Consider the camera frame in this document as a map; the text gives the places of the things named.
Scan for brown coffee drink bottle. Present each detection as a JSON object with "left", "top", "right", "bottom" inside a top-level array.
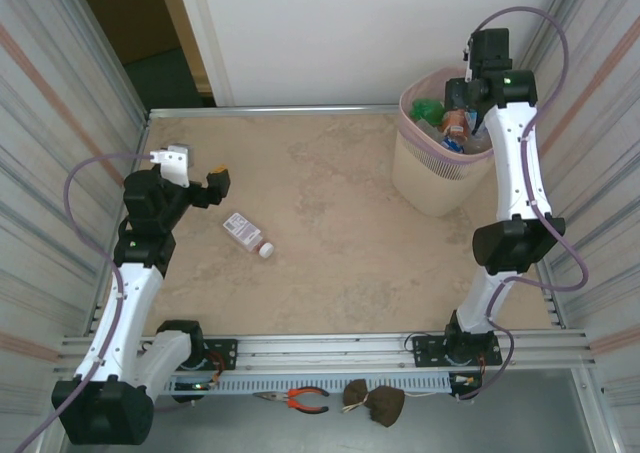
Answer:
[{"left": 442, "top": 108, "right": 472, "bottom": 142}]

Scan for green soda bottle yellow cap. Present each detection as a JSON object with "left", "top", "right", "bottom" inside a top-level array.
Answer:
[{"left": 410, "top": 97, "right": 446, "bottom": 123}]

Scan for translucent purple bin liner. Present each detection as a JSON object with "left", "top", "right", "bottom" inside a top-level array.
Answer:
[{"left": 398, "top": 65, "right": 496, "bottom": 179}]

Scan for beige ribbed plastic bin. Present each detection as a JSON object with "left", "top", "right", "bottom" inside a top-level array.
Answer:
[{"left": 391, "top": 65, "right": 499, "bottom": 218}]

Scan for pink bottle white label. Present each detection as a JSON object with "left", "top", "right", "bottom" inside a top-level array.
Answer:
[{"left": 222, "top": 211, "right": 275, "bottom": 260}]

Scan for brown wooden door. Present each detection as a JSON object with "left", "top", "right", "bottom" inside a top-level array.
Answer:
[{"left": 72, "top": 0, "right": 201, "bottom": 67}]

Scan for brown cloth pouch with twine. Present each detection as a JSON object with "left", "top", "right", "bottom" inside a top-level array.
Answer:
[{"left": 342, "top": 378, "right": 406, "bottom": 428}]

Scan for white door frame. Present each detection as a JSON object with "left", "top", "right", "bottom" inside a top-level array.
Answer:
[{"left": 172, "top": 0, "right": 236, "bottom": 108}]

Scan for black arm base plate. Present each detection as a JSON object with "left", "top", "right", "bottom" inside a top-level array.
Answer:
[
  {"left": 202, "top": 338, "right": 239, "bottom": 372},
  {"left": 410, "top": 333, "right": 503, "bottom": 370}
]

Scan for aluminium table frame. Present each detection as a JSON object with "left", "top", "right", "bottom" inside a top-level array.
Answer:
[{"left": 59, "top": 104, "right": 599, "bottom": 374}]

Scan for white slotted cable duct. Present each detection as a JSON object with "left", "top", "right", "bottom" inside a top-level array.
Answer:
[{"left": 164, "top": 375, "right": 454, "bottom": 395}]

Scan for orange handled pliers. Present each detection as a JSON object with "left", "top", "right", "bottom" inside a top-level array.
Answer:
[{"left": 252, "top": 386, "right": 331, "bottom": 415}]

